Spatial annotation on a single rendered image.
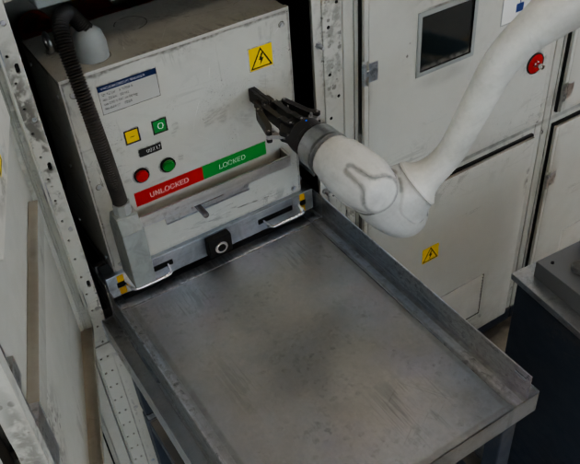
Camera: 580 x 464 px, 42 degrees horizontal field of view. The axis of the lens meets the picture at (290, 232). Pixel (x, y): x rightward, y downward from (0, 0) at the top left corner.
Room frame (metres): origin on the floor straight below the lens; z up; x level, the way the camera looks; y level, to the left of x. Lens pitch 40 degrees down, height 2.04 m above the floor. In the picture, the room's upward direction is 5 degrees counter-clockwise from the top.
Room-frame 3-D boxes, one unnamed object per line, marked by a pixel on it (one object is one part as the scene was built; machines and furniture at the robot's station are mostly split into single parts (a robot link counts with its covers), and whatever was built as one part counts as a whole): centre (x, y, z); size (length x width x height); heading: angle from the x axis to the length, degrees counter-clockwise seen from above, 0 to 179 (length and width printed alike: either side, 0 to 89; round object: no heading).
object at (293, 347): (1.01, -0.01, 0.82); 0.68 x 0.62 x 0.06; 30
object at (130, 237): (1.18, 0.32, 1.04); 0.08 x 0.05 x 0.17; 30
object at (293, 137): (1.25, -0.04, 1.23); 0.09 x 0.08 x 0.07; 30
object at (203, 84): (1.34, 0.18, 1.15); 0.48 x 0.01 x 0.48; 120
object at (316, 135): (1.18, -0.08, 1.23); 0.09 x 0.06 x 0.09; 120
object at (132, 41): (1.57, 0.30, 1.15); 0.51 x 0.50 x 0.48; 30
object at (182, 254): (1.36, 0.18, 0.89); 0.54 x 0.05 x 0.06; 120
